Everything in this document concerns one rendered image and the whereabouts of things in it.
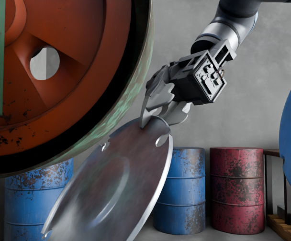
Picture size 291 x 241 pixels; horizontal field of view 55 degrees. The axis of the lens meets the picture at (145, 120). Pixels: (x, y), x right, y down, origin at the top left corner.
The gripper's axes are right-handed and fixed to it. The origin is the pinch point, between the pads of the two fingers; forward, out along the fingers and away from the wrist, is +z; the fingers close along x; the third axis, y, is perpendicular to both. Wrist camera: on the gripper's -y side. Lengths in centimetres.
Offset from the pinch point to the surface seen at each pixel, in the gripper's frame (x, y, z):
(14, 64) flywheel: -19.6, -40.1, -3.6
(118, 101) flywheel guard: -0.6, -15.8, -7.6
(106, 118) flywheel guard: 0.7, -18.1, -3.6
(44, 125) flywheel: -5.1, -30.9, 3.8
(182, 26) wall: 63, -218, -263
